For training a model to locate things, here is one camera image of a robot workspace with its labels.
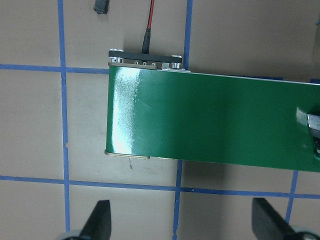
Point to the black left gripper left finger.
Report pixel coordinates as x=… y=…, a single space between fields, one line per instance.
x=99 y=223

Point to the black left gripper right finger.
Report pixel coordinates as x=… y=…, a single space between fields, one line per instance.
x=267 y=223

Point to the green conveyor belt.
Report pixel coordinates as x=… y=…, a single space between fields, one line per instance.
x=157 y=109

